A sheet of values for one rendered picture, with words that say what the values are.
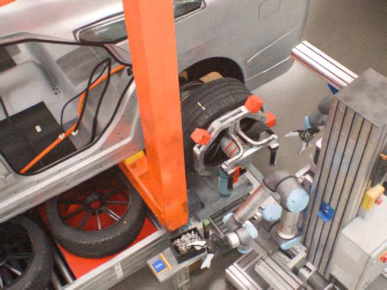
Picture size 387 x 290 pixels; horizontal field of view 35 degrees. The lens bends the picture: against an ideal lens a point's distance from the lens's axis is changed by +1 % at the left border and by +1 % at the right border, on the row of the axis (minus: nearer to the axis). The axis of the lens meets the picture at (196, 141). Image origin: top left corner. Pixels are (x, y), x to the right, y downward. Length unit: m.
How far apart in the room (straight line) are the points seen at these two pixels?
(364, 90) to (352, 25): 3.44
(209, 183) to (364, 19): 2.56
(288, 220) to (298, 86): 2.44
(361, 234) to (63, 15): 1.90
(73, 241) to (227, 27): 1.69
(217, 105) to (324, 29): 2.52
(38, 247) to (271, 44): 2.04
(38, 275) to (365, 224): 2.02
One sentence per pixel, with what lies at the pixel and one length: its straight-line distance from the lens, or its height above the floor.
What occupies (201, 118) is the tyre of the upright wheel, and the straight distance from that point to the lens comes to 3.70.
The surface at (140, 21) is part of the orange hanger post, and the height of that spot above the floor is 2.32.
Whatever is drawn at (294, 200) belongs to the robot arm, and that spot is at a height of 1.45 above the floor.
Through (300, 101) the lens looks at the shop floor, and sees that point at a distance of 5.35.
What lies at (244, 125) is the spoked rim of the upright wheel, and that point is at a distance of 4.06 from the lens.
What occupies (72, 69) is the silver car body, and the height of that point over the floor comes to 1.02.
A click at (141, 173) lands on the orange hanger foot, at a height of 0.68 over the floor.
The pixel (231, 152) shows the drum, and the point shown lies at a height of 0.89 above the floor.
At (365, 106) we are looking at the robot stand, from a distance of 2.65.
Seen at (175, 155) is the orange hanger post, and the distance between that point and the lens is 3.33.
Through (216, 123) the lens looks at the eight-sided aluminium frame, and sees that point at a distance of 3.69.
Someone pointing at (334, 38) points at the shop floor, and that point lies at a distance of 5.96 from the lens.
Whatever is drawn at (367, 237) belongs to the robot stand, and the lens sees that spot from 3.22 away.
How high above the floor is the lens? 3.98
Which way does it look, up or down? 53 degrees down
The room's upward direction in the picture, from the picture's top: 2 degrees counter-clockwise
